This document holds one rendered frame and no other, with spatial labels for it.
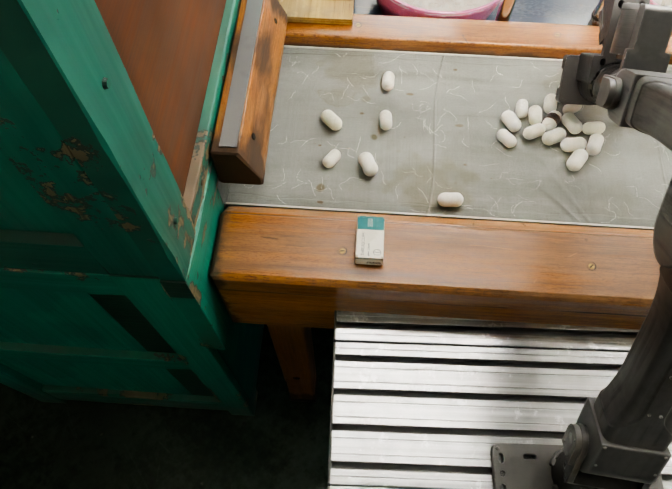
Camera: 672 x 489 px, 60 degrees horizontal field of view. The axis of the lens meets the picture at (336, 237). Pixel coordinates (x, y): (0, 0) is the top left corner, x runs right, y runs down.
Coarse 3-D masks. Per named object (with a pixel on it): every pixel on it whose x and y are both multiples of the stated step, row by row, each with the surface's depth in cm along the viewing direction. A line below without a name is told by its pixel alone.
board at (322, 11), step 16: (288, 0) 93; (304, 0) 93; (320, 0) 93; (336, 0) 93; (352, 0) 93; (288, 16) 91; (304, 16) 91; (320, 16) 91; (336, 16) 91; (352, 16) 91
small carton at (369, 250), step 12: (360, 216) 74; (372, 216) 74; (360, 228) 73; (372, 228) 73; (384, 228) 73; (360, 240) 72; (372, 240) 72; (360, 252) 72; (372, 252) 72; (372, 264) 73
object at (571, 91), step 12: (564, 60) 80; (576, 60) 79; (564, 72) 80; (576, 72) 80; (564, 84) 81; (576, 84) 80; (588, 84) 77; (564, 96) 81; (576, 96) 81; (588, 96) 78
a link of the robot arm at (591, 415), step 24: (648, 312) 53; (648, 336) 53; (624, 360) 57; (648, 360) 52; (624, 384) 56; (648, 384) 52; (600, 408) 59; (624, 408) 55; (648, 408) 54; (600, 432) 58; (624, 432) 56; (648, 432) 55; (600, 456) 57; (624, 456) 57; (648, 456) 56; (648, 480) 58
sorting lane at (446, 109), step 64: (320, 64) 92; (384, 64) 92; (448, 64) 92; (512, 64) 92; (320, 128) 86; (448, 128) 86; (256, 192) 81; (320, 192) 81; (384, 192) 81; (448, 192) 81; (512, 192) 81; (576, 192) 81; (640, 192) 81
